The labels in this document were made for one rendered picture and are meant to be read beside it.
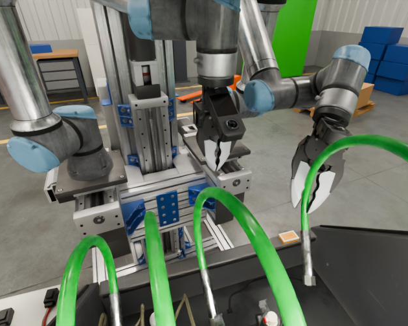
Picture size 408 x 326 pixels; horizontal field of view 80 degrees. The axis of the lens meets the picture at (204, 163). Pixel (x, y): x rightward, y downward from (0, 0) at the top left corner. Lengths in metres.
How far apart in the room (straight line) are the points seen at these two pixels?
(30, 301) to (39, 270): 1.43
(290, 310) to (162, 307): 0.09
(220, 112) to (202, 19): 0.15
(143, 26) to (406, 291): 0.72
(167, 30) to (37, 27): 5.99
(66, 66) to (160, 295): 4.99
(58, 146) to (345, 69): 0.71
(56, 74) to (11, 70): 4.46
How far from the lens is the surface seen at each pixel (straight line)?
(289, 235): 0.78
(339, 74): 0.59
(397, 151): 0.28
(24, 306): 0.72
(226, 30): 0.45
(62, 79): 5.18
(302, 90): 0.64
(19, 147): 0.75
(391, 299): 0.72
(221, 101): 0.46
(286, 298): 0.19
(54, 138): 0.74
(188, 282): 0.73
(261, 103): 0.58
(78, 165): 0.89
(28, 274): 2.17
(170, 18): 0.47
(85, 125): 0.83
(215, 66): 0.46
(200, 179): 1.02
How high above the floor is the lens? 1.52
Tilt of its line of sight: 32 degrees down
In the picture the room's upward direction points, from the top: straight up
